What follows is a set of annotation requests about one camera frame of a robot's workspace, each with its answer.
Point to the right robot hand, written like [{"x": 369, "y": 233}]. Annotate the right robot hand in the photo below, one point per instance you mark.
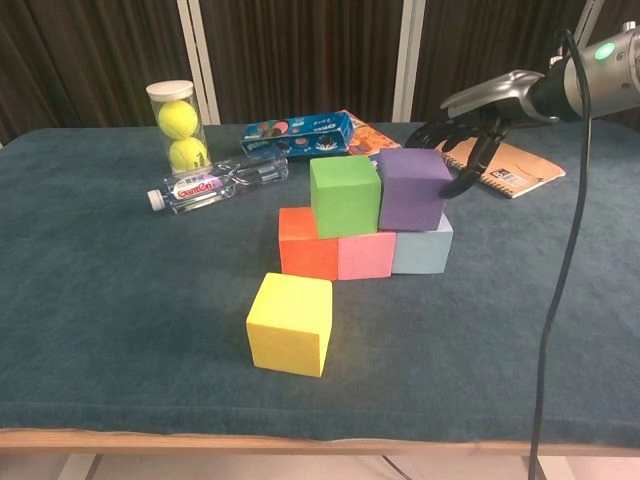
[{"x": 500, "y": 90}]

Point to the purple foam cube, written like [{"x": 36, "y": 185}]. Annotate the purple foam cube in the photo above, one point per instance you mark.
[{"x": 412, "y": 195}]

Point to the light blue foam cube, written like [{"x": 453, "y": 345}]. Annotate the light blue foam cube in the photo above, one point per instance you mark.
[{"x": 422, "y": 252}]

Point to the green foam cube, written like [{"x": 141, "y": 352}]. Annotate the green foam cube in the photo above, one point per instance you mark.
[{"x": 345, "y": 200}]

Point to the pink foam cube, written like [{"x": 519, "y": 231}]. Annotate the pink foam cube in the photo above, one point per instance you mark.
[{"x": 365, "y": 257}]

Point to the orange foam cube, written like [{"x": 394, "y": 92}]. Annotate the orange foam cube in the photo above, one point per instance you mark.
[{"x": 305, "y": 255}]

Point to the brown spiral notebook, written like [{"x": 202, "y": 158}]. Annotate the brown spiral notebook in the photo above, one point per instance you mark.
[{"x": 520, "y": 170}]

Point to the orange cracker box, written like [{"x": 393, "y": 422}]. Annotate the orange cracker box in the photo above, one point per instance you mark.
[{"x": 370, "y": 137}]

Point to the blue Oreo cookie box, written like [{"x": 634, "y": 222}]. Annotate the blue Oreo cookie box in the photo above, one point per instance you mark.
[{"x": 295, "y": 135}]

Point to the yellow foam cube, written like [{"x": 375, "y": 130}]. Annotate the yellow foam cube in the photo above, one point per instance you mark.
[{"x": 290, "y": 325}]

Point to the clear plastic water bottle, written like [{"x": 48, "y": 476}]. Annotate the clear plastic water bottle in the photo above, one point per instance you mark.
[{"x": 200, "y": 190}]

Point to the yellow tennis ball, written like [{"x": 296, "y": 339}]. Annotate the yellow tennis ball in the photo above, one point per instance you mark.
[
  {"x": 187, "y": 155},
  {"x": 177, "y": 120}
]

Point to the clear tennis ball tube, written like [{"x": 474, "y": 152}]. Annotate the clear tennis ball tube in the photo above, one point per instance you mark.
[{"x": 170, "y": 91}]

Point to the white table leg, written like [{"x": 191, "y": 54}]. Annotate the white table leg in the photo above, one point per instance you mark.
[
  {"x": 560, "y": 470},
  {"x": 75, "y": 467}
]

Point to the dark blue table cloth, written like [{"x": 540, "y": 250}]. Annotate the dark blue table cloth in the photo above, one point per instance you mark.
[{"x": 125, "y": 300}]

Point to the white frame post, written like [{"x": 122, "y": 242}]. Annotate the white frame post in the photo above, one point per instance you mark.
[
  {"x": 197, "y": 60},
  {"x": 585, "y": 20},
  {"x": 407, "y": 60}
]

